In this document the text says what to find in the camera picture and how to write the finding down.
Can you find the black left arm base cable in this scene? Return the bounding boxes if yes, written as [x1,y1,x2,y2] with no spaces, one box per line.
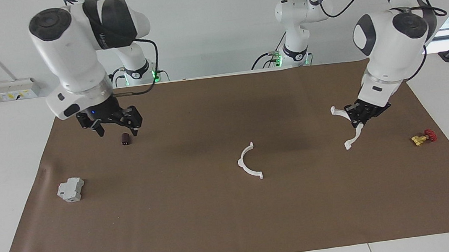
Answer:
[247,30,291,71]

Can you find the white wall outlet box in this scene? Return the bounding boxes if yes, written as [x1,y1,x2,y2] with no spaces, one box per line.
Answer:
[0,76,42,102]

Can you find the white half-ring pipe clamp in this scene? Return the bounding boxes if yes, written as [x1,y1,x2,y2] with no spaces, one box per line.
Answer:
[330,102,367,151]
[235,141,264,183]

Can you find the brass valve with red handle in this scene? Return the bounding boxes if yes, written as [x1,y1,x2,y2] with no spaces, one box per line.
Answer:
[410,128,438,147]

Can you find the black right arm base cable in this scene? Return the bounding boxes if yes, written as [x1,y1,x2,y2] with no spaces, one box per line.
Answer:
[108,62,171,89]

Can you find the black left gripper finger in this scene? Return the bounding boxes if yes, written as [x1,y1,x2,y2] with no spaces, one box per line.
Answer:
[353,114,373,129]
[343,103,362,123]

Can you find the grey circuit breaker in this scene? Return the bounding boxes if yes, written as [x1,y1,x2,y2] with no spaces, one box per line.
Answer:
[55,176,87,205]

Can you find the black arm base cable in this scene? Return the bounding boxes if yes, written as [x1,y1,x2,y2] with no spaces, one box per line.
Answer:
[108,62,171,89]
[247,30,291,71]

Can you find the brown paper table mat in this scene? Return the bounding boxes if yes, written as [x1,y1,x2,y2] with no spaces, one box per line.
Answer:
[0,48,449,252]

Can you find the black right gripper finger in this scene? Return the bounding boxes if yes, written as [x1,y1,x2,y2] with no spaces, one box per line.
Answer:
[90,118,106,138]
[121,105,145,138]

